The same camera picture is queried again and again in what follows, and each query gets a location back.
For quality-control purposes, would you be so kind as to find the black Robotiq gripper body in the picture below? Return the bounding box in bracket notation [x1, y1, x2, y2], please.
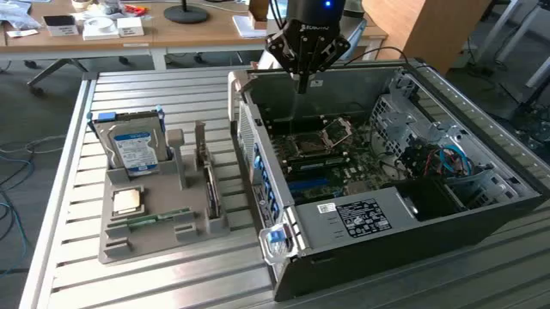
[279, 0, 347, 62]

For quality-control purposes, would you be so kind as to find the green graphics card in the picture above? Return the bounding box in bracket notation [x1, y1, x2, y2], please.
[192, 120, 225, 225]

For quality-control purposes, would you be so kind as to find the white paper stack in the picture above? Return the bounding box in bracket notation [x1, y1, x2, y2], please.
[231, 14, 269, 39]

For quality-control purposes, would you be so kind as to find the brown cardboard box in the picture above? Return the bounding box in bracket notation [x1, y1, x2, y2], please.
[247, 0, 272, 23]

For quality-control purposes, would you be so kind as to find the wooden office desk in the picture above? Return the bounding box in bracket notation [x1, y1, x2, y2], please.
[0, 0, 156, 94]
[152, 0, 389, 70]

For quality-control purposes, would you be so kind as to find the metal socket cover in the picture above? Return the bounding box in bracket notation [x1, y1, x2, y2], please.
[317, 116, 356, 149]

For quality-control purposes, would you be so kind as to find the black round lamp base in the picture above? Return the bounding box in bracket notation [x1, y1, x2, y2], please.
[162, 0, 211, 25]

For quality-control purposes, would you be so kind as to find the metal disk bay cage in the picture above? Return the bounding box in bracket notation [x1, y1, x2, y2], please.
[368, 93, 467, 162]

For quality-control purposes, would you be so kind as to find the CPU socket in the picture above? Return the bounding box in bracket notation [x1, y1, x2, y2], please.
[291, 132, 333, 156]

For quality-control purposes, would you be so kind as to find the installed RAM stick white label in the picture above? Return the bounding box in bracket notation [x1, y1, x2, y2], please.
[293, 156, 348, 172]

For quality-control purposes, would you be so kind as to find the green motherboard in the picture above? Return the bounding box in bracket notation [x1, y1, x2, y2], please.
[269, 128, 413, 207]

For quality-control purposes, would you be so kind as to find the plain white box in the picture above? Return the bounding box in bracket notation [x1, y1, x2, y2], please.
[114, 16, 145, 38]

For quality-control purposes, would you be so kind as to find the red orange small tool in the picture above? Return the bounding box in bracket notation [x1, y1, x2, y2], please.
[122, 3, 150, 17]

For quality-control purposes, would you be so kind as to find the long expansion slot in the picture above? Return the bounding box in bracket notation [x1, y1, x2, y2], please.
[285, 178, 331, 192]

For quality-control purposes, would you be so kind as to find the flat white box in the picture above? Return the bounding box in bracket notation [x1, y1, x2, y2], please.
[81, 17, 121, 42]

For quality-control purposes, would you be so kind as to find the white tape roll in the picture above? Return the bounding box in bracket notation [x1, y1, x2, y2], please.
[82, 17, 114, 33]

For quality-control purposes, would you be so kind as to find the hard disk blue caddy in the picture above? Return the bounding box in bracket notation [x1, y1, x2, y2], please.
[88, 104, 173, 178]

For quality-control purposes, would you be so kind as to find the white box black top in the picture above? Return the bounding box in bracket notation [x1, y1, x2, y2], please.
[41, 14, 81, 37]

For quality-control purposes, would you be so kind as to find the grey parts rack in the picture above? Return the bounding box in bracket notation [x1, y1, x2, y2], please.
[97, 128, 232, 265]

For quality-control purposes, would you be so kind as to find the grey power supply unit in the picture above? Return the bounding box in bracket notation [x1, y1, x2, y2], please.
[293, 186, 420, 252]

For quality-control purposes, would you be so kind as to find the blue latch tab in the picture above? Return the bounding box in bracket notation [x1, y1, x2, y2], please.
[265, 227, 288, 245]

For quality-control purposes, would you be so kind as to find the silver CPU chip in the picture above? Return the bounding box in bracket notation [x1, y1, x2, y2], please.
[110, 189, 144, 216]

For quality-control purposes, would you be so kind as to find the green RAM stick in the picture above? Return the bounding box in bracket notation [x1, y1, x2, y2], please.
[106, 207, 193, 229]

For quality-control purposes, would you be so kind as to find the white label card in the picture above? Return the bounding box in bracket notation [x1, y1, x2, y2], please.
[4, 28, 40, 39]

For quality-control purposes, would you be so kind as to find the clear plastic bag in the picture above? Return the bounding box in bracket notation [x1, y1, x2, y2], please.
[0, 0, 42, 30]

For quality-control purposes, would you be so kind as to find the black open PC case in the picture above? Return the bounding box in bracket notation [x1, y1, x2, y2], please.
[225, 57, 550, 303]

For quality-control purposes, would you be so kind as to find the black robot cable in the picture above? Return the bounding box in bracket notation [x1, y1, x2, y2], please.
[267, 0, 288, 33]

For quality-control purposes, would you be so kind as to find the black cable over case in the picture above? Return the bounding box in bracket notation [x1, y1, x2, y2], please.
[341, 46, 431, 70]

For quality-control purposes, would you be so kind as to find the blue disk wire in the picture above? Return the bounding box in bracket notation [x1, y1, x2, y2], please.
[436, 145, 474, 177]

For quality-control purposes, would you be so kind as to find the metal disk bay bracket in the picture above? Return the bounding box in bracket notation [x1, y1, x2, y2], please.
[441, 169, 523, 212]

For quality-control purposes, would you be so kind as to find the grey case latch handle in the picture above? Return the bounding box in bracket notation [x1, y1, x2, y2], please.
[256, 221, 301, 267]

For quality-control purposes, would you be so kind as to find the blue floor cable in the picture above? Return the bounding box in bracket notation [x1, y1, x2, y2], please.
[0, 154, 34, 278]

